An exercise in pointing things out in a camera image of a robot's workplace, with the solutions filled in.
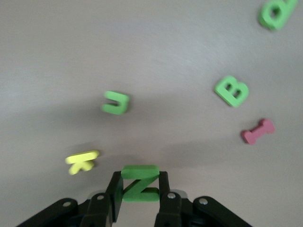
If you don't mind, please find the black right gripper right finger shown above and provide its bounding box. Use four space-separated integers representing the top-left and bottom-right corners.
155 171 251 227

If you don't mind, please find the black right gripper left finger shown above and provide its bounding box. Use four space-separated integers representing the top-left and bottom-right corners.
16 172 124 227

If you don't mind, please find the yellow foam letter K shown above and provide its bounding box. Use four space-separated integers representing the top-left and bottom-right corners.
65 150 100 175

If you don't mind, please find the dark red foam letter I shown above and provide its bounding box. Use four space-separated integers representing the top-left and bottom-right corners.
240 119 276 145

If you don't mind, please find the green foam letter B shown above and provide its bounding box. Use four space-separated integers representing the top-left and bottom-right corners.
214 75 250 107

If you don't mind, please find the green foam lowercase letter d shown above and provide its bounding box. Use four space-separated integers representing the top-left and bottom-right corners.
258 0 298 31

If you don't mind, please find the green foam letter Z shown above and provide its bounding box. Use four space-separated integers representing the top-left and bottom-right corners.
121 165 160 202

